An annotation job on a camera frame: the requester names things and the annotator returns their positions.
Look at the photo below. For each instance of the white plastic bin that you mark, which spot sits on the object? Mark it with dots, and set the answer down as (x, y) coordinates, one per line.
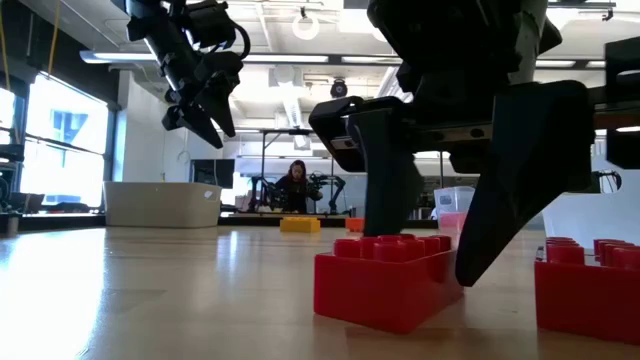
(585, 220)

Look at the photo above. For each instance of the black ceiling camera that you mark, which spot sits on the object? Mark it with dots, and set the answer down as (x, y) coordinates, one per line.
(339, 89)

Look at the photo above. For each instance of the black aluminium table frame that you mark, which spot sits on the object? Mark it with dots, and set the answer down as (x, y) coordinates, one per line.
(250, 220)

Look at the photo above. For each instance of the large bright window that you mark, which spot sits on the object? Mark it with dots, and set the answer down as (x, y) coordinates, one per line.
(65, 150)

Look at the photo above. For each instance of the grey plastic bin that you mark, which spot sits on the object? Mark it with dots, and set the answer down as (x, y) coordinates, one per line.
(160, 205)

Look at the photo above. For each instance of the long ceiling light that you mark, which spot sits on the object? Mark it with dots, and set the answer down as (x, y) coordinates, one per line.
(120, 56)
(555, 63)
(285, 58)
(370, 60)

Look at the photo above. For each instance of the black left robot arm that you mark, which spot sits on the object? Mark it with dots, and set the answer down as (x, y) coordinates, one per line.
(160, 35)

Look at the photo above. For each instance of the orange-red building block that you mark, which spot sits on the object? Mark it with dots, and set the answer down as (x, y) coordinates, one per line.
(354, 225)

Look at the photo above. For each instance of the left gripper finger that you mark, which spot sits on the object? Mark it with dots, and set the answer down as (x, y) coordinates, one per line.
(220, 102)
(192, 120)

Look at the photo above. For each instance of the clear plastic bin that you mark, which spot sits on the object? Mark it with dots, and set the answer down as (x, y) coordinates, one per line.
(452, 200)

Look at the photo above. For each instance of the yellow building block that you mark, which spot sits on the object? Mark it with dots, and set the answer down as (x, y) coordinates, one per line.
(300, 225)

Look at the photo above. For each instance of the background black robot arm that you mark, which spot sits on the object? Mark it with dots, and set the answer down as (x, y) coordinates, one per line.
(337, 187)
(260, 192)

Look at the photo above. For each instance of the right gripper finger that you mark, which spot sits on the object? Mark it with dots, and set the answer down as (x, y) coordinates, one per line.
(530, 170)
(390, 180)

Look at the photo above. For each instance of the person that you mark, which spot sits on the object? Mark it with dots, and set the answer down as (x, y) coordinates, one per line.
(296, 192)

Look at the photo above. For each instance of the white ventilation duct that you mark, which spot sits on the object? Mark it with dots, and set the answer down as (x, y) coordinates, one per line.
(292, 105)

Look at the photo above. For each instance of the black monitor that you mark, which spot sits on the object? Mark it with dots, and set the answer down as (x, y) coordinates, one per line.
(212, 173)

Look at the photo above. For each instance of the red building block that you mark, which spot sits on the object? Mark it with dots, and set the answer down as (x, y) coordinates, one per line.
(585, 295)
(380, 290)

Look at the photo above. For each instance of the black metal stand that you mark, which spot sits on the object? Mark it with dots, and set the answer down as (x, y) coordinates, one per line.
(285, 131)

